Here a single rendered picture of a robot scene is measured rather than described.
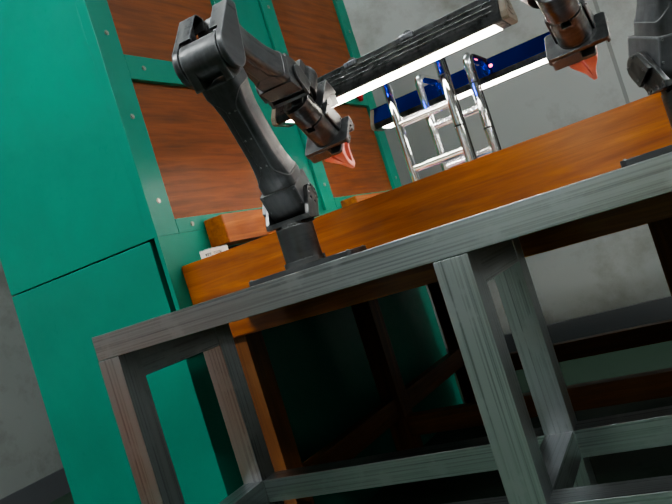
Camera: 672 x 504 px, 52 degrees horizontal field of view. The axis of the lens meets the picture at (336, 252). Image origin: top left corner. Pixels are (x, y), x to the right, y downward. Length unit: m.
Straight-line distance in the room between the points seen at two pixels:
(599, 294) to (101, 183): 2.27
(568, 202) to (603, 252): 2.44
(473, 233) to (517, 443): 0.25
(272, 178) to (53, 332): 0.92
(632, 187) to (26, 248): 1.48
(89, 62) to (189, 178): 0.34
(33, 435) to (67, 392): 1.86
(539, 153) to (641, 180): 0.41
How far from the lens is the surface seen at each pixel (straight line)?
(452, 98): 1.74
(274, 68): 1.23
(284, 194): 1.12
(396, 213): 1.27
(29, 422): 3.73
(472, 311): 0.83
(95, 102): 1.67
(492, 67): 2.11
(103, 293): 1.70
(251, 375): 1.53
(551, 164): 1.18
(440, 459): 1.19
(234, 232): 1.65
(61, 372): 1.88
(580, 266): 3.25
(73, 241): 1.75
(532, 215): 0.80
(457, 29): 1.55
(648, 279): 3.24
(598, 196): 0.79
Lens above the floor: 0.66
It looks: 1 degrees up
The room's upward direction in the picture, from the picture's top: 17 degrees counter-clockwise
